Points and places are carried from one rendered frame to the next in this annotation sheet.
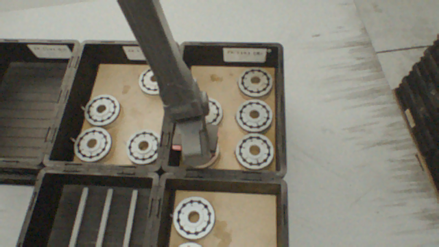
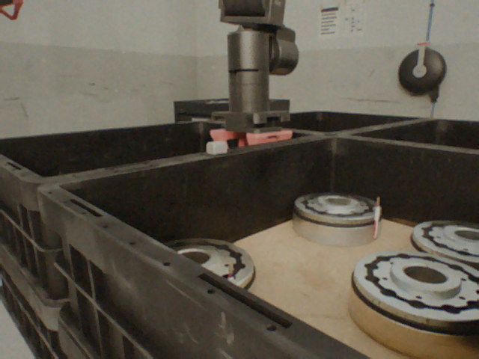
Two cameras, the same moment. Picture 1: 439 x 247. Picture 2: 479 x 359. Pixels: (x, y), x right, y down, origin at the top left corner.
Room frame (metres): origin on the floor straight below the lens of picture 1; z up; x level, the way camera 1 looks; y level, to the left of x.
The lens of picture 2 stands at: (0.78, 0.37, 1.00)
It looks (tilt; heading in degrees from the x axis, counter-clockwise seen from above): 16 degrees down; 216
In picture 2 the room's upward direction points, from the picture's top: straight up
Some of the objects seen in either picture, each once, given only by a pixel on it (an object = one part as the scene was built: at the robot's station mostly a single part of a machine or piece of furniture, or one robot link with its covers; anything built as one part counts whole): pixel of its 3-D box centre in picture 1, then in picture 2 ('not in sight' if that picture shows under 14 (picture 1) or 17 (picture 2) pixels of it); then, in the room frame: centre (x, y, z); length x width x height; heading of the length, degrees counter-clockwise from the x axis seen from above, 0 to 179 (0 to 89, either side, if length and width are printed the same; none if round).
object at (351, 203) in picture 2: (143, 145); (337, 203); (0.36, 0.21, 0.86); 0.05 x 0.05 x 0.01
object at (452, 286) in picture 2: (101, 109); (424, 277); (0.49, 0.33, 0.86); 0.05 x 0.05 x 0.01
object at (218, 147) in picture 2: not in sight; (216, 147); (0.47, 0.11, 0.94); 0.02 x 0.01 x 0.01; 170
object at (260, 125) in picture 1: (254, 115); not in sight; (0.42, -0.10, 0.86); 0.10 x 0.10 x 0.01
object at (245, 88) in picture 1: (255, 81); not in sight; (0.53, -0.12, 0.86); 0.10 x 0.10 x 0.01
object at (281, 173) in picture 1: (227, 103); (156, 146); (0.43, -0.03, 0.92); 0.40 x 0.30 x 0.02; 170
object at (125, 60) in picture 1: (123, 109); (345, 245); (0.48, 0.26, 0.87); 0.40 x 0.30 x 0.11; 170
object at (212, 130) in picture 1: (195, 131); (248, 98); (0.33, 0.06, 0.98); 0.10 x 0.07 x 0.07; 75
